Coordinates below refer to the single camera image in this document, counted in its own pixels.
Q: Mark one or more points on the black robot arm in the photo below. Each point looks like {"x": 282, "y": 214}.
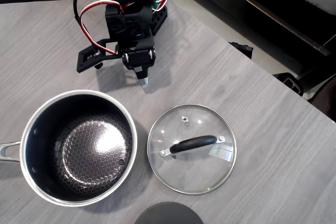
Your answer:
{"x": 126, "y": 22}

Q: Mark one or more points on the black perforated arm base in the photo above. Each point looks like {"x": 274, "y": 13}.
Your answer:
{"x": 158, "y": 22}

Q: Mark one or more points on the stainless steel saucepan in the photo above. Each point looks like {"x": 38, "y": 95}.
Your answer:
{"x": 78, "y": 150}

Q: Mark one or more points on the black table clamp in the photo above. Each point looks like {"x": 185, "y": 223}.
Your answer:
{"x": 290, "y": 82}
{"x": 242, "y": 49}

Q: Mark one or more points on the dark grey round stand base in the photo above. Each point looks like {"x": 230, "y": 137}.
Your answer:
{"x": 168, "y": 214}

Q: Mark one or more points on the dark round chair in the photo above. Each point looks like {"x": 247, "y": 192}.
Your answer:
{"x": 325, "y": 98}

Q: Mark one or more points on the black camera mount with board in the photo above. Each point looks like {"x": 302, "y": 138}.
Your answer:
{"x": 88, "y": 58}

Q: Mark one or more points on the black furniture frame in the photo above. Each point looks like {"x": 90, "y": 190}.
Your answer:
{"x": 275, "y": 3}

